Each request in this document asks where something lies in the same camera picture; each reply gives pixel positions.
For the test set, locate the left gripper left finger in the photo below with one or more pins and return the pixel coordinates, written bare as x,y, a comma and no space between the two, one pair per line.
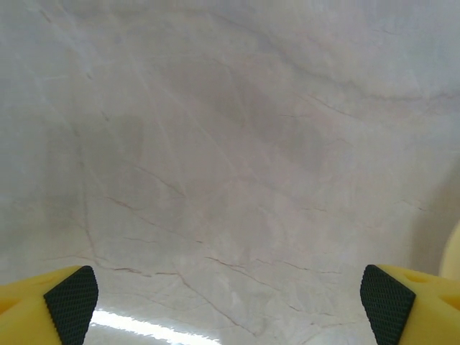
43,312

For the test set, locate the yellow cloth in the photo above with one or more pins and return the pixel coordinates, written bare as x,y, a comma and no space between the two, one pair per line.
453,251

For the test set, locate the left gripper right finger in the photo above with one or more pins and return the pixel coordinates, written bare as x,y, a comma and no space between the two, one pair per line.
413,312

